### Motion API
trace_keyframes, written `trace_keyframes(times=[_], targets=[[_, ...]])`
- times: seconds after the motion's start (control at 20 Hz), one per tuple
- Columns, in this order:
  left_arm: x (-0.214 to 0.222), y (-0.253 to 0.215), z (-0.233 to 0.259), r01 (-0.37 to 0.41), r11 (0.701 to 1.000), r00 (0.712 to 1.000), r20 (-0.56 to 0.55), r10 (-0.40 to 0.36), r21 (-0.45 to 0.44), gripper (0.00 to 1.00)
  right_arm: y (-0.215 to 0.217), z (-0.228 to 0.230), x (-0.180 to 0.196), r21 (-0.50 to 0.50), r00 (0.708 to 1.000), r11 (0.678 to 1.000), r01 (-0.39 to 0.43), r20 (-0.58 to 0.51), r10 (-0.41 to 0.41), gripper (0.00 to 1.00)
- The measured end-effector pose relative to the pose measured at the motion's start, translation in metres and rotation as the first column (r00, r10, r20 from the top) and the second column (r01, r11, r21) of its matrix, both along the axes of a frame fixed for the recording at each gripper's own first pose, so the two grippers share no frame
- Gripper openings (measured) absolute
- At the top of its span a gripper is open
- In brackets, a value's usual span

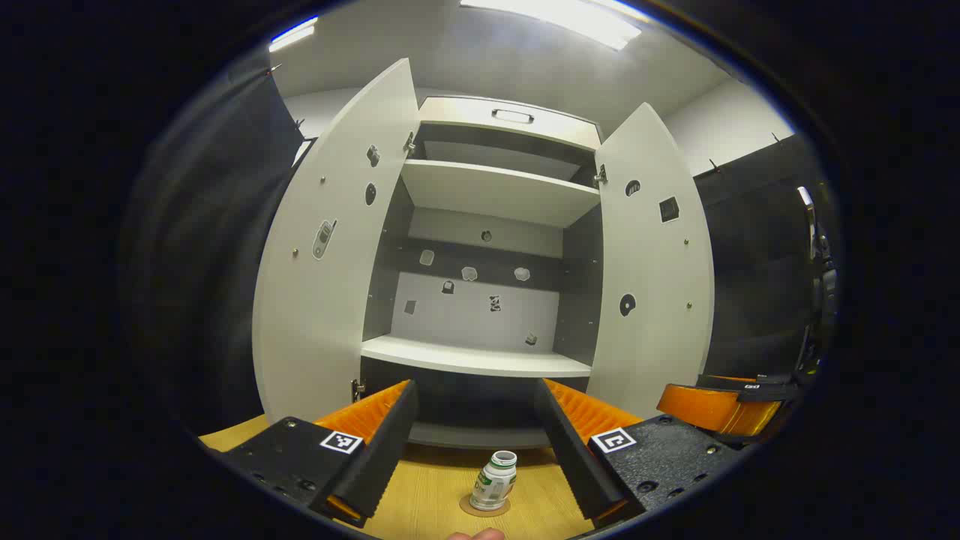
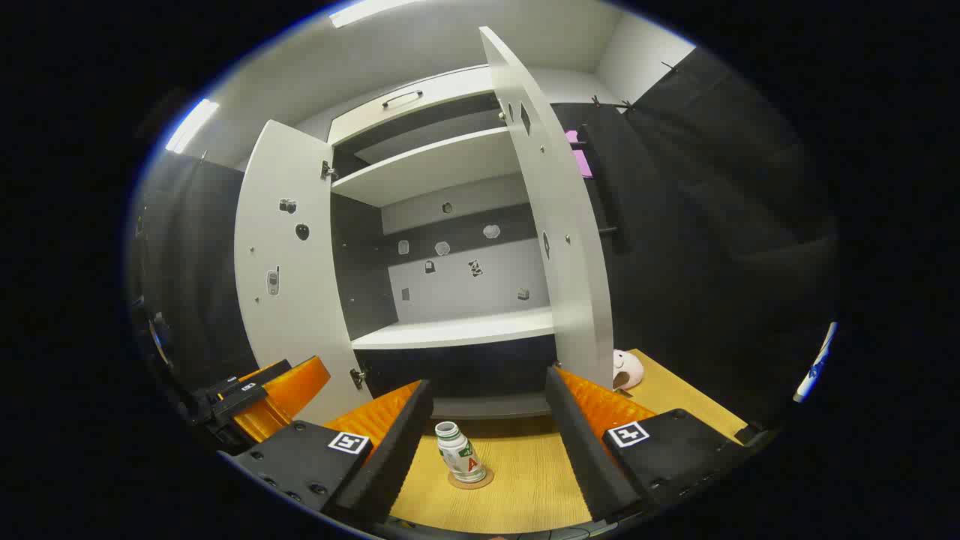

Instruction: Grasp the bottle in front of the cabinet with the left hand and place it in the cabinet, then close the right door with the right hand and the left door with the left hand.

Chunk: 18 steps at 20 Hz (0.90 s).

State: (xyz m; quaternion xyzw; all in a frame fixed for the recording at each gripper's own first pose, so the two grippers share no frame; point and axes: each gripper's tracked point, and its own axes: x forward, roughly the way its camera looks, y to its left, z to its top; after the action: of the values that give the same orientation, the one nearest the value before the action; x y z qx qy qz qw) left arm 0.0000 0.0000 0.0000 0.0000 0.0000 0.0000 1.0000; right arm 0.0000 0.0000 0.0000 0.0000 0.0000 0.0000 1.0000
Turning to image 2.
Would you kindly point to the pink plush toy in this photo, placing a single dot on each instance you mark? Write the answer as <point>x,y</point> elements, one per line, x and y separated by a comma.
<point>628,369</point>

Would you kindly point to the white cabinet door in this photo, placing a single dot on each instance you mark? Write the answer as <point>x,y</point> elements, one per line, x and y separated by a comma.
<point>435,94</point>
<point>562,225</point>
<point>289,315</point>

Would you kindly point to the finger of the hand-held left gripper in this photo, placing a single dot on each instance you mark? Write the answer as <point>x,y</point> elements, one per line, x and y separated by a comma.
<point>281,397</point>

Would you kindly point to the round cork coaster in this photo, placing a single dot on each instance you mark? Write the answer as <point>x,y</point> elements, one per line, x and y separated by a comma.
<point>484,480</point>

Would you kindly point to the white cabinet with grey interior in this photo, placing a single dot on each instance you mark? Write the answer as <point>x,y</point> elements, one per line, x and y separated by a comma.
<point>450,330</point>

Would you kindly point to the white plastic bottle green label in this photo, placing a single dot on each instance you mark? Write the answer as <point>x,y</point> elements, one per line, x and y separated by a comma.
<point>459,454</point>

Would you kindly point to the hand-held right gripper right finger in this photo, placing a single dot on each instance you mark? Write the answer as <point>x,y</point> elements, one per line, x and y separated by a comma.
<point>581,450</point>

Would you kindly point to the black backdrop cloth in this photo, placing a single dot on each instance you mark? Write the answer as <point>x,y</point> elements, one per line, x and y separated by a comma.
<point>712,225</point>

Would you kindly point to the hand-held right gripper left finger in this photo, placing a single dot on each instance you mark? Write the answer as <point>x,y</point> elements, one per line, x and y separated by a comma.
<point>394,457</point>

